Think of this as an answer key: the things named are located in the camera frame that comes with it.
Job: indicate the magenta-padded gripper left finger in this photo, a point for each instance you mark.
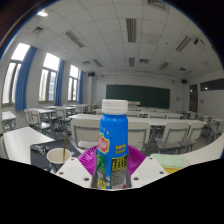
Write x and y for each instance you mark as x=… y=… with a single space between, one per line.
x=73 y=171

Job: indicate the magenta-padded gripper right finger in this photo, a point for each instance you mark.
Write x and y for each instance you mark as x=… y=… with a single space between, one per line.
x=147 y=170

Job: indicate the blue drink bottle white cap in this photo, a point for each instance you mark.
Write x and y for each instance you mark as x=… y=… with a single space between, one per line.
x=113 y=133

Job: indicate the dark mug with tan base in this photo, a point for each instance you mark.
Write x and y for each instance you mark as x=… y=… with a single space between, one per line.
x=55 y=158

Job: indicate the green and yellow sponge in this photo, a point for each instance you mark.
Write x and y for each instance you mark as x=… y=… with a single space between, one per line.
x=170 y=160

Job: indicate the thin stick in mug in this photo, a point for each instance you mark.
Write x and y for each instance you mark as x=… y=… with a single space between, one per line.
x=64 y=146

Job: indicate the black notebook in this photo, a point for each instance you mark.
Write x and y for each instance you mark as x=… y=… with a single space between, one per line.
x=38 y=160

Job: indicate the bunch of keys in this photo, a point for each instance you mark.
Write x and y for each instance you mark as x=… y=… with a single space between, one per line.
x=41 y=150

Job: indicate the group of white chairs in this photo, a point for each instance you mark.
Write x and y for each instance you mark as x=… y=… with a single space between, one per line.
x=85 y=133

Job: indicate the white lectern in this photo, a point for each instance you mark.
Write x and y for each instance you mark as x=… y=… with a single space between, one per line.
x=134 y=103

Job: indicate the green chalkboard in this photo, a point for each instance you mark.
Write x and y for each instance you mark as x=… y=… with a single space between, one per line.
x=138 y=96

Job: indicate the blue curtain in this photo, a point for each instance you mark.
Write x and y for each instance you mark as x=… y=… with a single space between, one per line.
x=59 y=85
x=80 y=87
x=23 y=80

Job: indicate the dark classroom door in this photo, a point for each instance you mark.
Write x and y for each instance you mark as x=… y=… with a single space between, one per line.
x=193 y=98

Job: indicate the tall classroom window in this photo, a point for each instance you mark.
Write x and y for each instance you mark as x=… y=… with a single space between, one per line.
x=46 y=81
x=72 y=85
x=10 y=80

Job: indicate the group of ceiling lights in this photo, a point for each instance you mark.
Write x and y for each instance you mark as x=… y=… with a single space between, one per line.
x=131 y=30

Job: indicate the black wall speaker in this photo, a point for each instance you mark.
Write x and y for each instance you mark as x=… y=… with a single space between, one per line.
x=91 y=74
x=184 y=81

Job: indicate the dark interior wall window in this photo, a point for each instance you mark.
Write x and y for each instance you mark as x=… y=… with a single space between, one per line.
x=213 y=84

